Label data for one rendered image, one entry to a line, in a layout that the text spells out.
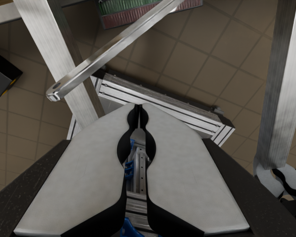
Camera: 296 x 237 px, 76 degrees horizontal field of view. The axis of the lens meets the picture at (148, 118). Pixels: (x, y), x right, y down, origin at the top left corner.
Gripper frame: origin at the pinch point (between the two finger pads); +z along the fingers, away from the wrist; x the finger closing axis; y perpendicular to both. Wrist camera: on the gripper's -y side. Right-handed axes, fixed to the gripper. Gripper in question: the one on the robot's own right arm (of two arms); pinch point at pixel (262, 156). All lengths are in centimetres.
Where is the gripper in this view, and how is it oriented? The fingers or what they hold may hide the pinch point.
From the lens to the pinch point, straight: 38.8
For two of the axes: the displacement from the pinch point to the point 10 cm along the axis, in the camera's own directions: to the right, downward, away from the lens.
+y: 2.1, 8.1, 5.5
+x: 9.8, -2.0, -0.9
